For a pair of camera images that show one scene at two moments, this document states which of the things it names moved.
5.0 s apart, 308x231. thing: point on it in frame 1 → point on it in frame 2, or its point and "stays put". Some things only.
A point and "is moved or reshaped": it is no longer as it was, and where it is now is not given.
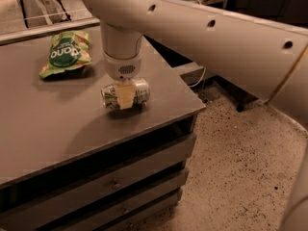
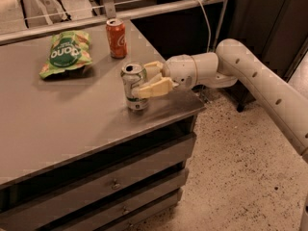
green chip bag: x=69 y=50 stays put
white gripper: x=122 y=67 → x=179 y=68
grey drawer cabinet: x=67 y=163 stays put
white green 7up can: x=110 y=93 is moved or reshaped
